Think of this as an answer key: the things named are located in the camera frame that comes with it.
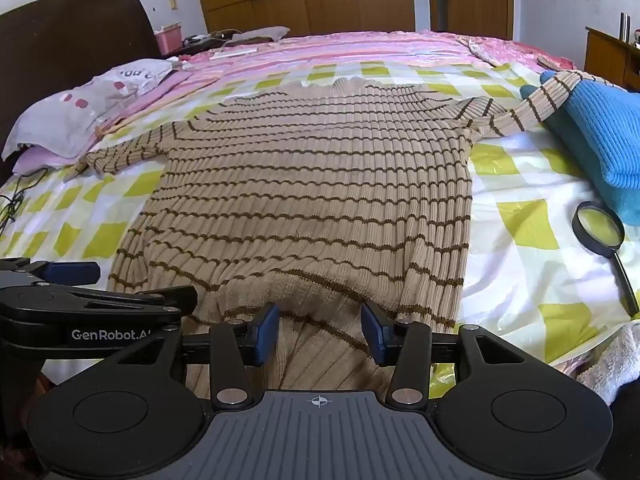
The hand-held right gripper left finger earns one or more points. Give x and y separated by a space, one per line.
265 335

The black magnifying glass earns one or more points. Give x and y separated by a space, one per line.
627 285

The beige brown-striped knit sweater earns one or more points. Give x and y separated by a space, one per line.
310 170

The dark brown headboard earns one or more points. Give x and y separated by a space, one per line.
65 35

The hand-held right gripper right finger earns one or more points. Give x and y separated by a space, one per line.
374 335

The pink striped blanket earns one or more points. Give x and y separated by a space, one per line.
325 47

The teal folded cloth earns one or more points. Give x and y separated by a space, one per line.
585 155

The wooden side cabinet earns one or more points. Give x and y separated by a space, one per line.
607 57

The white pink-spotted pillow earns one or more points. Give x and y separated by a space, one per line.
75 105

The white fluffy towel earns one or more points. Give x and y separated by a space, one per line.
615 360

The pink floral cloth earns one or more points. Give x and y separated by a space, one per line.
510 50

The metal thermos flask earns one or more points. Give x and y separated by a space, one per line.
625 27

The pink storage box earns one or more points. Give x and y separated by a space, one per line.
168 41

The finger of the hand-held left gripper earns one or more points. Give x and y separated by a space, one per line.
70 273
175 297

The grey cloth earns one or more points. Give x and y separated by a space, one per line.
260 35

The yellow white checked bed sheet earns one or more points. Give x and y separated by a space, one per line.
530 260

